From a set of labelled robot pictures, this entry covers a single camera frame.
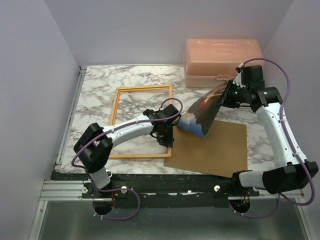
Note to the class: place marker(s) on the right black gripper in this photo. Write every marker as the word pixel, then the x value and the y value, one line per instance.
pixel 226 99

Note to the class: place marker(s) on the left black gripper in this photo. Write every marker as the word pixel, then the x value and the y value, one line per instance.
pixel 167 142

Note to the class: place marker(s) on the sunset landscape photo print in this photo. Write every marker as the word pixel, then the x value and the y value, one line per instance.
pixel 201 114

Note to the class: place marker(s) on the orange wooden picture frame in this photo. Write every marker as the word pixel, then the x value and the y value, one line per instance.
pixel 112 120

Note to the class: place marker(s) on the brown cardboard backing board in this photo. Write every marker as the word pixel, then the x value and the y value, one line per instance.
pixel 222 152

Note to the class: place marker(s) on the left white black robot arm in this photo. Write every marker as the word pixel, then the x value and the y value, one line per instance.
pixel 94 147

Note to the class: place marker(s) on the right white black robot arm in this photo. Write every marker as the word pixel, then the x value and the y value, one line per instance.
pixel 292 168

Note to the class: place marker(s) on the pink translucent plastic box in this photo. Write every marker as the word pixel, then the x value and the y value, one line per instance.
pixel 210 62

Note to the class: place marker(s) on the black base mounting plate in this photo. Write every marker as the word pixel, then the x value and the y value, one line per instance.
pixel 167 191

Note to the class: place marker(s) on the aluminium extrusion rail left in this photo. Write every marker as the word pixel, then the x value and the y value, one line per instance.
pixel 67 129

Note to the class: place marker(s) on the aluminium extrusion rail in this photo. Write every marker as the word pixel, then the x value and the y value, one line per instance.
pixel 58 190
pixel 67 129

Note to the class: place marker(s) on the aluminium extrusion rail front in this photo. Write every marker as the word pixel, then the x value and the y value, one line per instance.
pixel 58 190

